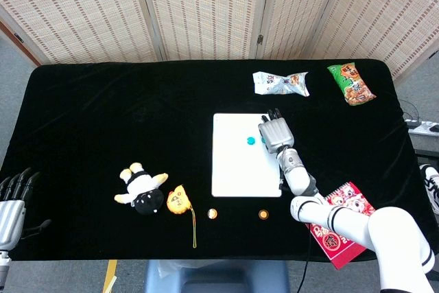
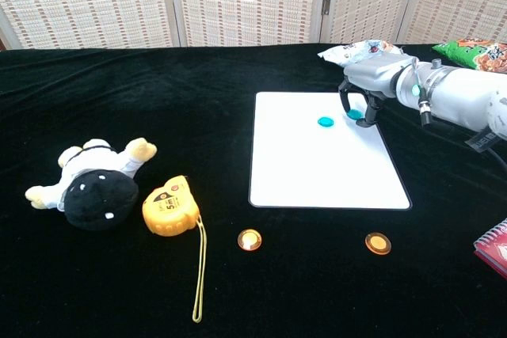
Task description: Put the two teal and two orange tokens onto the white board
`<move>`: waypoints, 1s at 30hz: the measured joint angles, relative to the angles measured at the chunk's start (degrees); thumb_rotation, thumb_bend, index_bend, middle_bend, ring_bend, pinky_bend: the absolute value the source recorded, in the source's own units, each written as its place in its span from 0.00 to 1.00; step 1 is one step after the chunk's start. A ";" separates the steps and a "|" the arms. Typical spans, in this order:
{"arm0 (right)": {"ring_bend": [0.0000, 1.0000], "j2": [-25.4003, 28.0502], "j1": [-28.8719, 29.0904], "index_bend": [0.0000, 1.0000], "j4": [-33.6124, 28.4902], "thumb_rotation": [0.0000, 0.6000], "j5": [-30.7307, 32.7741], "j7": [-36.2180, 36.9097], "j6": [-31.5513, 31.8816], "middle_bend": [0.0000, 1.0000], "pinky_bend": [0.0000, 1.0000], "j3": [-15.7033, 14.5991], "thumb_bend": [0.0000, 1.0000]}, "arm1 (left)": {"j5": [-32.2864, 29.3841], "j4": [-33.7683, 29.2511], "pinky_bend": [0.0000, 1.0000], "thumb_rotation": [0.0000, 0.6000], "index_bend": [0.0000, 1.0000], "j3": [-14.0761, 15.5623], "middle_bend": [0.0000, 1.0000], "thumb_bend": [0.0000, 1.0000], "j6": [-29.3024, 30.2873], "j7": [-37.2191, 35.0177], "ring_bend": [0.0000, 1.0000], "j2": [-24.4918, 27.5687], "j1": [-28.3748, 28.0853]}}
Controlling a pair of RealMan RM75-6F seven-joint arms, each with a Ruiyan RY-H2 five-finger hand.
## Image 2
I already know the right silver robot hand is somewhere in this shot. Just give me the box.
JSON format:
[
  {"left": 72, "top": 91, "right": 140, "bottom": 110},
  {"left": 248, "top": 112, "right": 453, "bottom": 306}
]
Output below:
[{"left": 337, "top": 52, "right": 413, "bottom": 128}]

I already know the orange disc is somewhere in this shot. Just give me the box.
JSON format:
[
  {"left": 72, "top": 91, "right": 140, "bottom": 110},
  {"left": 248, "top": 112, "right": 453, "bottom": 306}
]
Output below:
[
  {"left": 364, "top": 232, "right": 392, "bottom": 256},
  {"left": 237, "top": 228, "right": 263, "bottom": 253}
]

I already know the white rectangular board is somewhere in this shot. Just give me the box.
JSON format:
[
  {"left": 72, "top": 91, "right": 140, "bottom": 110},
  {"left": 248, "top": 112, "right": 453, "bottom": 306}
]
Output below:
[{"left": 248, "top": 91, "right": 413, "bottom": 210}]

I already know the white crumpled snack bag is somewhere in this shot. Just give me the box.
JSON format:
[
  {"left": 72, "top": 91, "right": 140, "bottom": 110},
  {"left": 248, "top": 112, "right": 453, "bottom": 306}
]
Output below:
[{"left": 317, "top": 39, "right": 406, "bottom": 66}]

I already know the green snack bag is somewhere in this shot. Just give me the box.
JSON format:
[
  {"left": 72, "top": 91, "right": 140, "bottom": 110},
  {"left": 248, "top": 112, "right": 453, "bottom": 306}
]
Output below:
[{"left": 431, "top": 38, "right": 507, "bottom": 74}]

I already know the red spiral notebook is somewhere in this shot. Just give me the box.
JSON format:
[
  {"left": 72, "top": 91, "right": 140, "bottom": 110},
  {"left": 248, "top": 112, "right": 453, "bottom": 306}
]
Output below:
[{"left": 473, "top": 218, "right": 507, "bottom": 280}]

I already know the black velvet tablecloth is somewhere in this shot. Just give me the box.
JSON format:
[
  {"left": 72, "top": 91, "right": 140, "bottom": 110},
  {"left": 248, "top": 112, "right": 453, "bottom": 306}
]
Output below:
[{"left": 0, "top": 42, "right": 507, "bottom": 338}]

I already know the yellow tape measure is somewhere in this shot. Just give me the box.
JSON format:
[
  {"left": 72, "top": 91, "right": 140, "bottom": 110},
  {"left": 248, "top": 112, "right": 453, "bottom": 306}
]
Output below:
[{"left": 141, "top": 174, "right": 208, "bottom": 324}]

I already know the white and black plush toy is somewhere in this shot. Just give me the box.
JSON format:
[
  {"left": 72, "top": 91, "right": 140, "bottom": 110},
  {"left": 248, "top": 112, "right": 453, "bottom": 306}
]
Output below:
[{"left": 24, "top": 138, "right": 158, "bottom": 233}]

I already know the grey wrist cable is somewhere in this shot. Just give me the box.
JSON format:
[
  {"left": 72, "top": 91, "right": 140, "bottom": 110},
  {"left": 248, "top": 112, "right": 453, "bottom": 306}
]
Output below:
[{"left": 410, "top": 57, "right": 436, "bottom": 128}]

